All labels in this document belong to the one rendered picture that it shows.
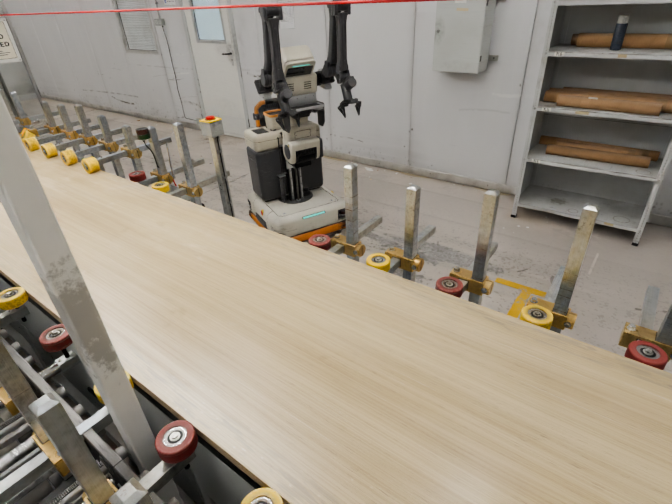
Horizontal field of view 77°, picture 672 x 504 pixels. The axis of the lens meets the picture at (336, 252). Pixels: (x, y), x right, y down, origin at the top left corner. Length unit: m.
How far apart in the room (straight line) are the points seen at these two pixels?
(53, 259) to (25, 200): 0.10
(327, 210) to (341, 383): 2.32
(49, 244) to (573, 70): 3.60
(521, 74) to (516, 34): 0.30
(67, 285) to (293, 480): 0.53
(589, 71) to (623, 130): 0.51
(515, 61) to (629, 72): 0.79
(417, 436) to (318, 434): 0.20
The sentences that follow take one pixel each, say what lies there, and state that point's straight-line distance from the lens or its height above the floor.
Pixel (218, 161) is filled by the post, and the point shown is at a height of 1.04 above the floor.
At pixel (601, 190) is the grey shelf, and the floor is 0.20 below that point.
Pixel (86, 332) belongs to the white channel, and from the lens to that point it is 0.89.
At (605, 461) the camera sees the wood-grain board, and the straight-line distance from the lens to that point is 1.01.
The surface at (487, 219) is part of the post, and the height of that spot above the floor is 1.08.
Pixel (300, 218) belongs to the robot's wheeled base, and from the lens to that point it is 3.13.
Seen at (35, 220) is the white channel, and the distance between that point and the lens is 0.79.
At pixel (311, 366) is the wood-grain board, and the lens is 1.05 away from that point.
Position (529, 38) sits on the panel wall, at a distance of 3.92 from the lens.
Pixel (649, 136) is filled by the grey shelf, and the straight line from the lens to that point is 3.90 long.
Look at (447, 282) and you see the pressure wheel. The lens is 1.30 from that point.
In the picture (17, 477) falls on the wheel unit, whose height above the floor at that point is 0.84.
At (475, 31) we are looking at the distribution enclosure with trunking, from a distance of 3.80.
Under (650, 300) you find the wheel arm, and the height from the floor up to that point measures 0.84.
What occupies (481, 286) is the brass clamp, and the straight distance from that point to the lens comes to 1.43.
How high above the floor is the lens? 1.67
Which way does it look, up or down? 32 degrees down
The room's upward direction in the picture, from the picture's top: 3 degrees counter-clockwise
